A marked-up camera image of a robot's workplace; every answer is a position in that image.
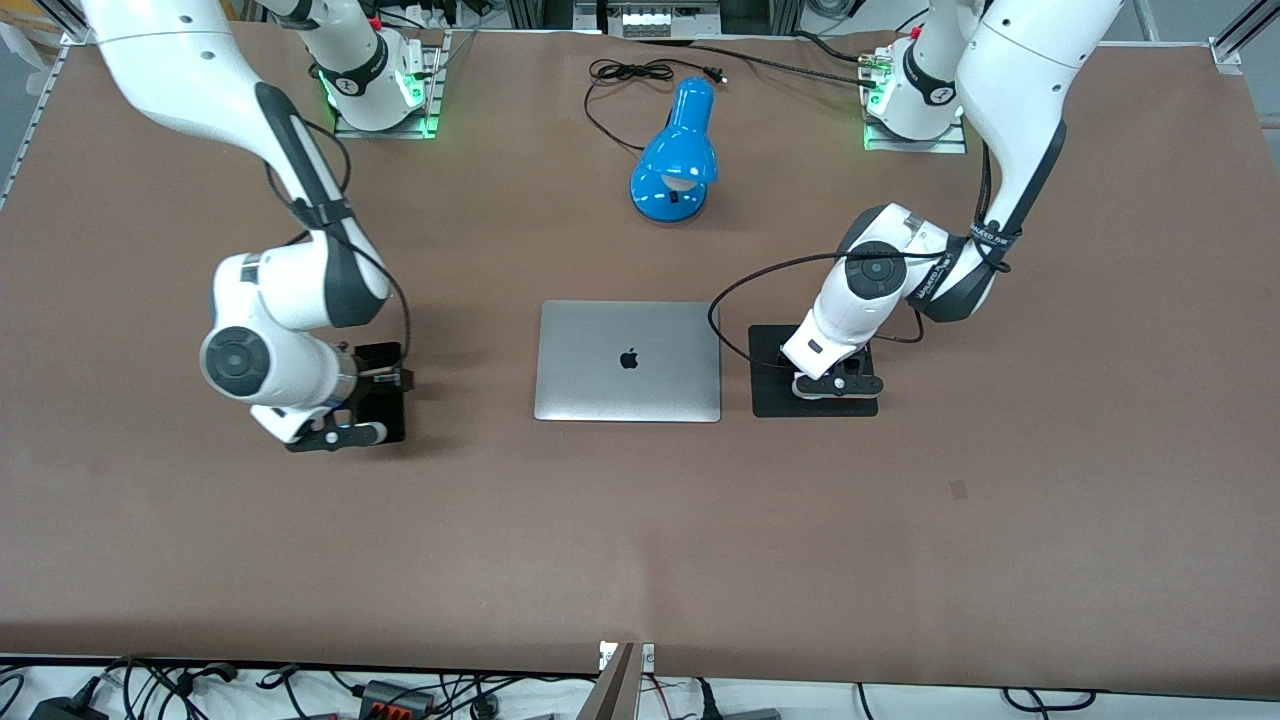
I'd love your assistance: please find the black lamp power cord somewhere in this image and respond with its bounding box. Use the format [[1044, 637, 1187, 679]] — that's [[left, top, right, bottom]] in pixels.
[[583, 58, 726, 153]]

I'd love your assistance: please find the black power brick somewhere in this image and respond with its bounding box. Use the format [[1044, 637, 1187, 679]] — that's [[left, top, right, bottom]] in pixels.
[[30, 695, 106, 720]]

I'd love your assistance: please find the silver laptop with apple logo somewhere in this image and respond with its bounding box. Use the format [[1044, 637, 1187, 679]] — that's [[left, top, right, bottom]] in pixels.
[[534, 300, 722, 423]]

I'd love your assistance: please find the metal mounting bracket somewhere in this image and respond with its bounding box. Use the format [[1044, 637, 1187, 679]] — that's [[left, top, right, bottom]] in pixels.
[[598, 642, 656, 720]]

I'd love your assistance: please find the black smartphone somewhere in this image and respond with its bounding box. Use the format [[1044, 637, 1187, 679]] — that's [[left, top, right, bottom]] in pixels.
[[350, 343, 407, 447]]

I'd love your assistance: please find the thick black table cable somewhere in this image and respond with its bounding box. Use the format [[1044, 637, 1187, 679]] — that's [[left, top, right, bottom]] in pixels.
[[640, 38, 886, 86]]

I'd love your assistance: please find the black mouse pad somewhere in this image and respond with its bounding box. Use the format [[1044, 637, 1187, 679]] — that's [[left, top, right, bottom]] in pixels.
[[749, 324, 879, 418]]

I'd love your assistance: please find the aluminium frame rail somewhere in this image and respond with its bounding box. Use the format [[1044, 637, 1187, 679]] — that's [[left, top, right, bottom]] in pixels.
[[0, 45, 66, 206]]

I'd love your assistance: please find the black tangled floor cable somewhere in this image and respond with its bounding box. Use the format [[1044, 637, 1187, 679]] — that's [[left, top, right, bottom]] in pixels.
[[100, 655, 241, 720]]

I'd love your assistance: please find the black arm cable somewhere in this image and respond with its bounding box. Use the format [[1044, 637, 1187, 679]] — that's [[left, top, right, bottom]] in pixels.
[[265, 120, 413, 361], [708, 140, 1013, 373]]

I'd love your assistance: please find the black floor cable loop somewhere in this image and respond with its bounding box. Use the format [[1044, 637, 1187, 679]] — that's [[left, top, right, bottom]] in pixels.
[[1005, 688, 1096, 713]]

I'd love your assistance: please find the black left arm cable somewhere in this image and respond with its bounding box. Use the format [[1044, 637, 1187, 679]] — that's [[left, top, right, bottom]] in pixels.
[[708, 140, 1013, 373]]

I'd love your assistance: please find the black adapter with orange connectors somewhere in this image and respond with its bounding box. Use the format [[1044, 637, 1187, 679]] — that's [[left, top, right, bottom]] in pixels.
[[360, 680, 436, 719]]

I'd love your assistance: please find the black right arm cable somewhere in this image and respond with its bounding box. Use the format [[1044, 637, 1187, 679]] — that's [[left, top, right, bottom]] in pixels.
[[265, 120, 413, 361]]

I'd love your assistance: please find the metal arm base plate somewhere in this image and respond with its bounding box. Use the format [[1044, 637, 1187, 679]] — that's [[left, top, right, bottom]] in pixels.
[[333, 30, 446, 139], [863, 50, 969, 154]]

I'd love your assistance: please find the grey power strip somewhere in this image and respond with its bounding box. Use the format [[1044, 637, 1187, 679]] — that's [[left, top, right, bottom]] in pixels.
[[605, 0, 721, 39]]

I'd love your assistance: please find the blue desk lamp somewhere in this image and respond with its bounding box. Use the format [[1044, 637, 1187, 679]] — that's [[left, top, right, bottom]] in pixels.
[[630, 77, 719, 224]]

